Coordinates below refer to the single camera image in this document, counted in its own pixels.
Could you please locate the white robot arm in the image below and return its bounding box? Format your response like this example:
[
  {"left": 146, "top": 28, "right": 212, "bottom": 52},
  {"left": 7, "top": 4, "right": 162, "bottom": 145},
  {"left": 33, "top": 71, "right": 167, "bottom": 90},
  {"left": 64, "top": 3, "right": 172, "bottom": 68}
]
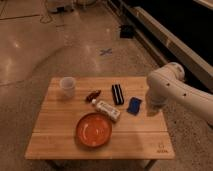
[{"left": 147, "top": 62, "right": 213, "bottom": 127}]

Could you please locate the orange ceramic bowl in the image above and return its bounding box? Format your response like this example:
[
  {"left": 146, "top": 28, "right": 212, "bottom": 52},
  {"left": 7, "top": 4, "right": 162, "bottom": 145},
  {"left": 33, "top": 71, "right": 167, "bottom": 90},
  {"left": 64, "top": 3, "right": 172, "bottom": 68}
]
[{"left": 75, "top": 112, "right": 112, "bottom": 148}]

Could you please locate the black white-striped eraser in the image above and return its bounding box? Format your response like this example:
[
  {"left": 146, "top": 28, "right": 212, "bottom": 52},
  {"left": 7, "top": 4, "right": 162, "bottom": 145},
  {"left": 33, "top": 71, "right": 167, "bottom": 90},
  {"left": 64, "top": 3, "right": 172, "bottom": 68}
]
[{"left": 112, "top": 84, "right": 124, "bottom": 105}]

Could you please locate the small red bottle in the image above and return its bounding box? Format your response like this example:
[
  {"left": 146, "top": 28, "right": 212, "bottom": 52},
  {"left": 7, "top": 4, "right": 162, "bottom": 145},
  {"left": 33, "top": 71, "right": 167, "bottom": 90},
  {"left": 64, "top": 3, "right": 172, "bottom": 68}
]
[{"left": 85, "top": 90, "right": 101, "bottom": 102}]

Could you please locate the blue sponge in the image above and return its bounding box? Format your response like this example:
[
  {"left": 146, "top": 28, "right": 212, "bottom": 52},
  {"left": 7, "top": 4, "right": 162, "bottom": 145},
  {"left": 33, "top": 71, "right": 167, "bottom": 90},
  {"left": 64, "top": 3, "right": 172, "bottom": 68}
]
[{"left": 127, "top": 97, "right": 142, "bottom": 115}]

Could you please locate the translucent plastic cup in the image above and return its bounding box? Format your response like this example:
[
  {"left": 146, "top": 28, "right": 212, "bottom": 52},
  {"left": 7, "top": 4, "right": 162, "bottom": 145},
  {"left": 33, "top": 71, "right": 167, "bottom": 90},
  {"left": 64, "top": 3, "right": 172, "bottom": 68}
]
[{"left": 59, "top": 77, "right": 76, "bottom": 97}]

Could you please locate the wooden folding table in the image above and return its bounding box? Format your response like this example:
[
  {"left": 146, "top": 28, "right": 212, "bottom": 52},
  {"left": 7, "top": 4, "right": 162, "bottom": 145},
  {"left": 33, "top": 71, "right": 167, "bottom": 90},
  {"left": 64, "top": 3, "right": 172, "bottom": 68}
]
[{"left": 25, "top": 77, "right": 175, "bottom": 162}]

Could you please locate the black box on floor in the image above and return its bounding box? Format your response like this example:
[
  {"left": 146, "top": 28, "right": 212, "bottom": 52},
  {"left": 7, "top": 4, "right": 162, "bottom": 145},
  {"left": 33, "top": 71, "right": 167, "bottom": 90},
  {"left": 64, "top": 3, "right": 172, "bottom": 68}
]
[{"left": 120, "top": 25, "right": 134, "bottom": 38}]

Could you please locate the white device on floor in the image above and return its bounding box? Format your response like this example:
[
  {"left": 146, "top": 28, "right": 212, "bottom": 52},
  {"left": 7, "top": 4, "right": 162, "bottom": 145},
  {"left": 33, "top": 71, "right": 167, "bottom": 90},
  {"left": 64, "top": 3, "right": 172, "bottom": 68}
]
[{"left": 45, "top": 0, "right": 74, "bottom": 13}]

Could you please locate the cable on floor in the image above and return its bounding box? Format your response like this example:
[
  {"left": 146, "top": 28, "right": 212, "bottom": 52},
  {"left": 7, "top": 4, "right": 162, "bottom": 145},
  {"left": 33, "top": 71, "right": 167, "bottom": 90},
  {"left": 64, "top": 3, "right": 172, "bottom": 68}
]
[{"left": 39, "top": 0, "right": 54, "bottom": 25}]

